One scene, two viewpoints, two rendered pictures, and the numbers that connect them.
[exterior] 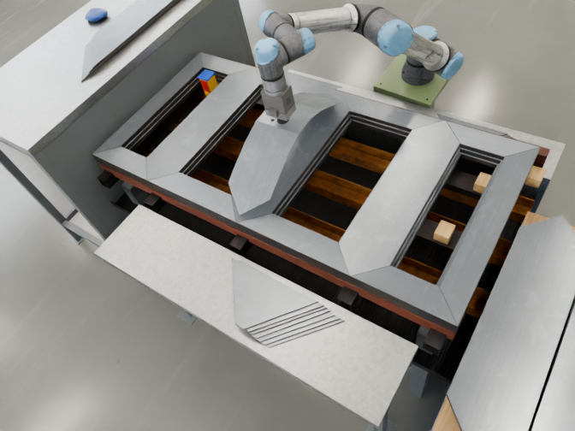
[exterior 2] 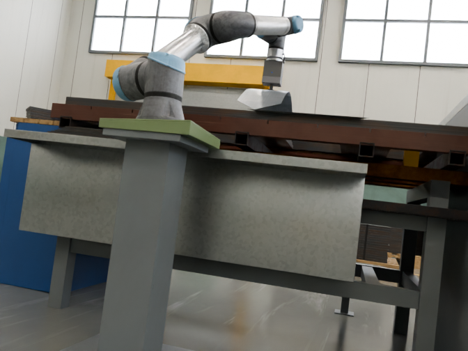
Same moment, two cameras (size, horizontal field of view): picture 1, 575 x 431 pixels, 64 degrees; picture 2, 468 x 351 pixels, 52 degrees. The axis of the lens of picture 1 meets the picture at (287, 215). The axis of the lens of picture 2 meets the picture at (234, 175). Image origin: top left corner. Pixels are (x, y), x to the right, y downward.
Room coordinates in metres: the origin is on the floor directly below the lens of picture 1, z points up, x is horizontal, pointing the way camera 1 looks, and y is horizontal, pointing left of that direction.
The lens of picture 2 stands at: (3.02, -1.31, 0.51)
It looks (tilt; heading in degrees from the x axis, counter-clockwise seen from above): 3 degrees up; 148
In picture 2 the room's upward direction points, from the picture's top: 7 degrees clockwise
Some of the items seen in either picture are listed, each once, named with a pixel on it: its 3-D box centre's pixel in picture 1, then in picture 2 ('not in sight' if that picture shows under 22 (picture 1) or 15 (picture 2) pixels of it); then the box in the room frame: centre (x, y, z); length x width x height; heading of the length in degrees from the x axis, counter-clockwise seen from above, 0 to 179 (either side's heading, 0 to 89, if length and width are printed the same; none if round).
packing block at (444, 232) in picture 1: (444, 232); not in sight; (0.77, -0.49, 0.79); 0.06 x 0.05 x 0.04; 134
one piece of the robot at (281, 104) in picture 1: (275, 101); (274, 72); (1.24, -0.06, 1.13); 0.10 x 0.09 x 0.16; 137
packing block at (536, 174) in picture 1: (535, 176); not in sight; (0.89, -0.86, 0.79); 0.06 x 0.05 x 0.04; 134
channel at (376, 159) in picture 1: (326, 143); (250, 158); (1.40, -0.24, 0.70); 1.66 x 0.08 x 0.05; 44
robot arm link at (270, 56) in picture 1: (269, 59); (276, 38); (1.24, -0.08, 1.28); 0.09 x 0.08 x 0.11; 110
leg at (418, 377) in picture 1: (422, 363); not in sight; (0.51, -0.34, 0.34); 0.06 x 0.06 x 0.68; 44
